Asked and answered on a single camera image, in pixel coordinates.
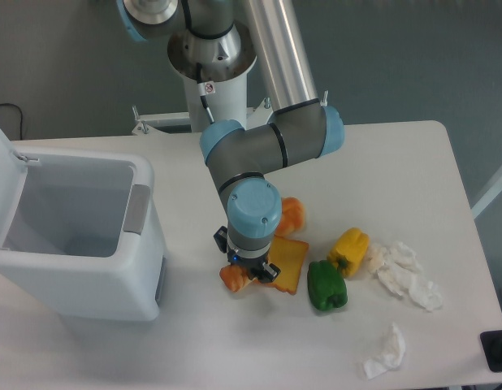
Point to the green bell pepper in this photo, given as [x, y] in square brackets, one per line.
[326, 287]

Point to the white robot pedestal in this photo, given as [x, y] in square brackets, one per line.
[226, 100]

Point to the white open trash bin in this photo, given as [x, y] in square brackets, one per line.
[79, 231]

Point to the small crumpled white tissue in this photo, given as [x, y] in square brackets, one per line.
[390, 356]

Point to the square yellow toast slice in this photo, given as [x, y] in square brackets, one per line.
[288, 255]

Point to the round orange bread bun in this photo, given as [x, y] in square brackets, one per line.
[292, 217]

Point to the yellow bell pepper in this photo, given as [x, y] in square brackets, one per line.
[347, 253]

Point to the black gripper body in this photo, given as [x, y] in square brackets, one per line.
[254, 259]

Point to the black device at edge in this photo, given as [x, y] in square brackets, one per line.
[492, 348]

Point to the long twisted bread roll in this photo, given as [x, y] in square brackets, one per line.
[235, 277]

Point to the white frame at right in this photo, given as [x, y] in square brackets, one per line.
[489, 192]

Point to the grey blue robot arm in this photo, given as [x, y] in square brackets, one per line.
[209, 47]

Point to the large crumpled white tissue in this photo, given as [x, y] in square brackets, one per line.
[397, 268]

